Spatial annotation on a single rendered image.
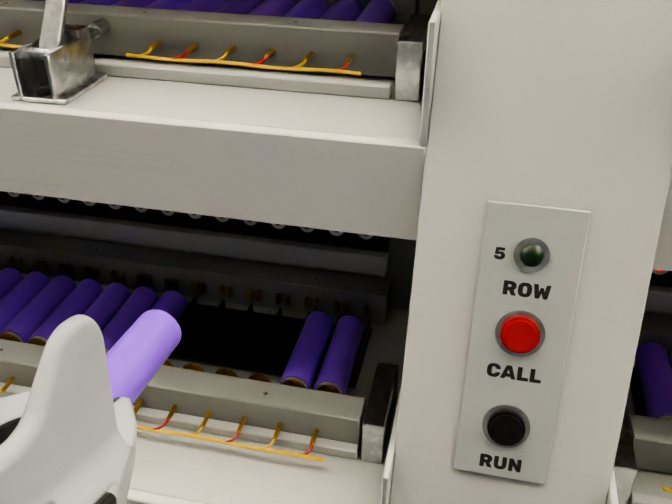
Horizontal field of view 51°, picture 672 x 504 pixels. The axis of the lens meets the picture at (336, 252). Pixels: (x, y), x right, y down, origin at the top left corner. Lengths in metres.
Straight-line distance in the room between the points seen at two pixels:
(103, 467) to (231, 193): 0.16
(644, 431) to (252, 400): 0.21
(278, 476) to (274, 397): 0.04
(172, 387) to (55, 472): 0.23
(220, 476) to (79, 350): 0.22
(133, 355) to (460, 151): 0.15
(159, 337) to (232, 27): 0.17
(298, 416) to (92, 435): 0.21
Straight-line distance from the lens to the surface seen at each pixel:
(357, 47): 0.36
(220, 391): 0.40
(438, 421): 0.33
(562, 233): 0.30
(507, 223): 0.29
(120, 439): 0.21
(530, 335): 0.30
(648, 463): 0.42
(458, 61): 0.29
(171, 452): 0.41
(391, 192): 0.30
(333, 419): 0.39
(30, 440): 0.17
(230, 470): 0.40
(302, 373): 0.42
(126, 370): 0.25
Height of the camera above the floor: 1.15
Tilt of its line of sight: 15 degrees down
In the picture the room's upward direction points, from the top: 4 degrees clockwise
